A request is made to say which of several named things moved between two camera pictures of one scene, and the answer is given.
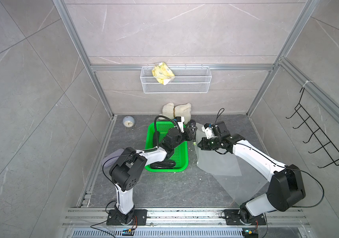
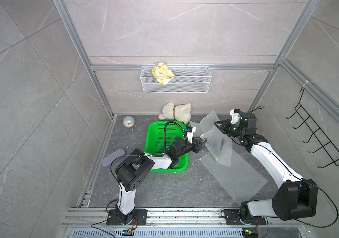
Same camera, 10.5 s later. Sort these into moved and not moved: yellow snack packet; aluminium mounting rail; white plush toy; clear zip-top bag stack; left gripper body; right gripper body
Moved: right gripper body; left gripper body
Not moved: clear zip-top bag stack; aluminium mounting rail; white plush toy; yellow snack packet
